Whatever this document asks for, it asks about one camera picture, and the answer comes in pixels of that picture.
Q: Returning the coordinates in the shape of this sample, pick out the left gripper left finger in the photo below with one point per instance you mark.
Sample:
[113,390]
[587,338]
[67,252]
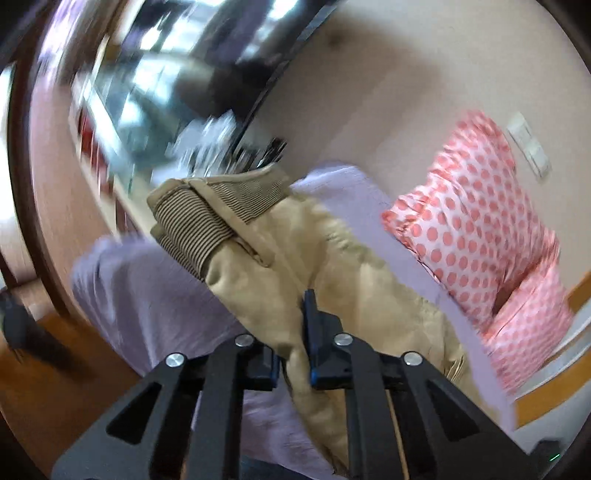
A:
[182,420]

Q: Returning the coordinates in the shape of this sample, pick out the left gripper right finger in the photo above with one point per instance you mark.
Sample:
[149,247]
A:
[404,419]

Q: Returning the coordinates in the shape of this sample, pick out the khaki pants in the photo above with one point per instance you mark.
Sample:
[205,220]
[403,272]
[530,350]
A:
[258,245]

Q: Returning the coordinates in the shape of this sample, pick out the wooden framed wardrobe door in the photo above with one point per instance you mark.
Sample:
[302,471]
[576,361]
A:
[568,368]

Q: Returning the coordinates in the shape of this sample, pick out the right polka dot pillow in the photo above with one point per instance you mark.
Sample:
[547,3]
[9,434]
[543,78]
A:
[530,324]

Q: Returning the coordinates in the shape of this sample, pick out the polka dot pillow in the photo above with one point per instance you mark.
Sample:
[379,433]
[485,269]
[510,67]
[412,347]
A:
[471,223]
[530,324]

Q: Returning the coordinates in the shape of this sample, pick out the lavender bed sheet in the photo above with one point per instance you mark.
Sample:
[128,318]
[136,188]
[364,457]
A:
[146,306]

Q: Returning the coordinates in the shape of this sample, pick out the left polka dot pillow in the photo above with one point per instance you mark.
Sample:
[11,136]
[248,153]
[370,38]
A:
[471,223]

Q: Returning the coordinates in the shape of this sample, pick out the glass top tv cabinet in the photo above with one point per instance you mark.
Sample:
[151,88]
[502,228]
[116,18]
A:
[115,138]

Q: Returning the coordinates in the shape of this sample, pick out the dark wooden door frame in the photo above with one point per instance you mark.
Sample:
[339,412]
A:
[21,177]

